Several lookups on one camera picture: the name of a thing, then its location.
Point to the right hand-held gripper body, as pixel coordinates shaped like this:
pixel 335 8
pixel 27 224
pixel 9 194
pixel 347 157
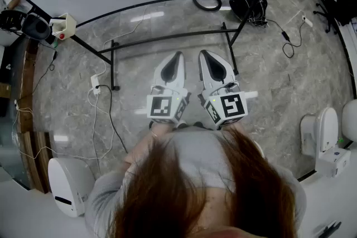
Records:
pixel 231 106

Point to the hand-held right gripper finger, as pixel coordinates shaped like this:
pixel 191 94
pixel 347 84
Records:
pixel 203 78
pixel 230 75

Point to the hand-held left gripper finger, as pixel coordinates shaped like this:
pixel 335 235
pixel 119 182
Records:
pixel 181 75
pixel 157 78

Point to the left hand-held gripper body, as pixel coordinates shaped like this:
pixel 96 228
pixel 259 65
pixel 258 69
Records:
pixel 160 106

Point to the person's left forearm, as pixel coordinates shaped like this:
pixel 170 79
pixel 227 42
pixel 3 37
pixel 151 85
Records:
pixel 145 145

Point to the person's black shoe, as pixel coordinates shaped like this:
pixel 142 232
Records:
pixel 199 125
pixel 182 125

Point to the person's grey top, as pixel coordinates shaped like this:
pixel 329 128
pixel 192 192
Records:
pixel 195 153

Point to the white power strip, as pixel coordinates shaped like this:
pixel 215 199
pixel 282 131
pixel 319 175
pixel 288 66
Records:
pixel 94 82
pixel 307 21

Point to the white cardboard box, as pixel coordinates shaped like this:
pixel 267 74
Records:
pixel 332 161

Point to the white dome device with slot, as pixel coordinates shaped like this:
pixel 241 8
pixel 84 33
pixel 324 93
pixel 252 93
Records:
pixel 69 184

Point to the brown wooden planks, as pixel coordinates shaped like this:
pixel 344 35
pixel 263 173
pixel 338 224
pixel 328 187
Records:
pixel 28 78

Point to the black round seat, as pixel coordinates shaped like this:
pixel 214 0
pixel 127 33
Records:
pixel 36 28

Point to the black office chair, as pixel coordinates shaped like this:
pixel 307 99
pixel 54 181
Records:
pixel 346 5

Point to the black hand tool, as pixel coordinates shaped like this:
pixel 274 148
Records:
pixel 330 228

